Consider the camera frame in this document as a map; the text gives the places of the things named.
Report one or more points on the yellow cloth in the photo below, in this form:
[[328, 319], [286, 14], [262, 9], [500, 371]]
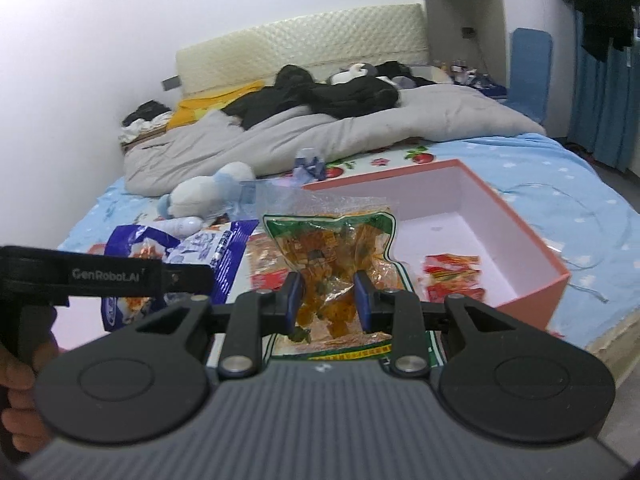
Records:
[[200, 107]]

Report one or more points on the person's left hand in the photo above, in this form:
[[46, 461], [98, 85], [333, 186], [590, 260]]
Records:
[[20, 385]]

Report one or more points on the cream padded headboard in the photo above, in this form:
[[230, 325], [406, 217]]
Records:
[[300, 35]]

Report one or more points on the red and clear snack packet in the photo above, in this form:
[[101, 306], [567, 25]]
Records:
[[452, 267]]

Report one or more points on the clear green-edged snack packet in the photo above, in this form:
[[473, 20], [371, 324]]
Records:
[[330, 245]]

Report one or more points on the blue chair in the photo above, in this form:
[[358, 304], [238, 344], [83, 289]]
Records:
[[530, 70]]

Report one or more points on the light blue bed sheet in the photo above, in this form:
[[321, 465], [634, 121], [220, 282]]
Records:
[[550, 175]]

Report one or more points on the clear orange snack packet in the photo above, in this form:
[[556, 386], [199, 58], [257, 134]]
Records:
[[267, 260]]

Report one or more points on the grey wall switch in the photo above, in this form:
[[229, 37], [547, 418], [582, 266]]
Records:
[[170, 83]]

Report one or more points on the pile of dark and white clothes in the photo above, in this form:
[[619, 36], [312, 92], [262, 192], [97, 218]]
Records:
[[147, 112]]

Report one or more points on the floral bed mat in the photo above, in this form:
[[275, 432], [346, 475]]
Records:
[[370, 162]]

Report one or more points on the light blue plastic bag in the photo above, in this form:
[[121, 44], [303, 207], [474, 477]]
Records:
[[310, 165]]

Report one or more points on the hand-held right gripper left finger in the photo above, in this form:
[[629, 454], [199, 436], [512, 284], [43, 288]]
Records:
[[296, 305]]

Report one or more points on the black clothing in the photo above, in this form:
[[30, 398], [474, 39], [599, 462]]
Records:
[[350, 92]]

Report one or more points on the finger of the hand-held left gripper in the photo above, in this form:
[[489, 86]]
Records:
[[192, 280]]

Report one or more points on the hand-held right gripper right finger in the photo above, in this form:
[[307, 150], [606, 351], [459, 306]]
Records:
[[363, 305]]

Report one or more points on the dark wall socket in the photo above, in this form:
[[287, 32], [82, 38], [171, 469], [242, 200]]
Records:
[[468, 32]]

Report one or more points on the white plastic bottle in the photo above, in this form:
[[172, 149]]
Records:
[[185, 225]]

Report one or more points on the black hanging clothes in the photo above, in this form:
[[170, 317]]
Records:
[[600, 5]]

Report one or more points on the white and blue plush toy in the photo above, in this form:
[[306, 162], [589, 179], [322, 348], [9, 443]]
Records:
[[210, 190]]

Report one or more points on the white cabinet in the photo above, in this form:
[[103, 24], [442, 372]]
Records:
[[460, 0]]

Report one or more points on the grey blanket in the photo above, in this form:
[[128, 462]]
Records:
[[350, 130]]

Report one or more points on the blue curtain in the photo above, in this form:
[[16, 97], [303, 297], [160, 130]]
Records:
[[600, 110]]

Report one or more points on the purple snack packet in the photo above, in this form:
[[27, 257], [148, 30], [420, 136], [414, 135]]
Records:
[[135, 245]]

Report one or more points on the pink cardboard box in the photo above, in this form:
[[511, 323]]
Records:
[[450, 200]]

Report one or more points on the grey and white plush toy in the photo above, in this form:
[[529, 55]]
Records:
[[350, 74]]

